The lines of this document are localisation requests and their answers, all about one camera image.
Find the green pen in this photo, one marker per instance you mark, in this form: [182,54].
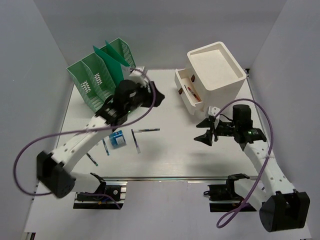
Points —
[91,158]

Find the green mesh file rack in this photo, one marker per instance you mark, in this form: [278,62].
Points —
[92,80]

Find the green file folder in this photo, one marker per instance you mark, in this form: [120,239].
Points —
[117,57]

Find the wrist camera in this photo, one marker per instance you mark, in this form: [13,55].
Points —
[212,111]
[138,76]

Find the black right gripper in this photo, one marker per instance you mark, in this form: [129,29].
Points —
[207,137]

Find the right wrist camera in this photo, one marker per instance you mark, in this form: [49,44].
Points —
[212,111]

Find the red gel pen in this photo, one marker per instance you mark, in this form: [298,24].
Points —
[193,94]

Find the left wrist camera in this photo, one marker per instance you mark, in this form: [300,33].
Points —
[138,76]

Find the black gel pen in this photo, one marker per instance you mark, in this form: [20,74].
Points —
[146,130]

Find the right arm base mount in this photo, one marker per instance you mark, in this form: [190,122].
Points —
[222,197]

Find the blue white small box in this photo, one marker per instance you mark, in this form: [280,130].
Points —
[117,139]

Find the white drawer cabinet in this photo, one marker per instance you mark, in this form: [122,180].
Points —
[219,71]

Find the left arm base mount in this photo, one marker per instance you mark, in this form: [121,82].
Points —
[92,192]

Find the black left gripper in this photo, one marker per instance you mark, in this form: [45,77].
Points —
[149,96]

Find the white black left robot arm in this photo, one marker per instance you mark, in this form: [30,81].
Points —
[55,169]

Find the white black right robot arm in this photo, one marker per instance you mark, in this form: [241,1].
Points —
[280,206]

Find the purple gel pen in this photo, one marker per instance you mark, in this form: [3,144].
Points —
[135,142]

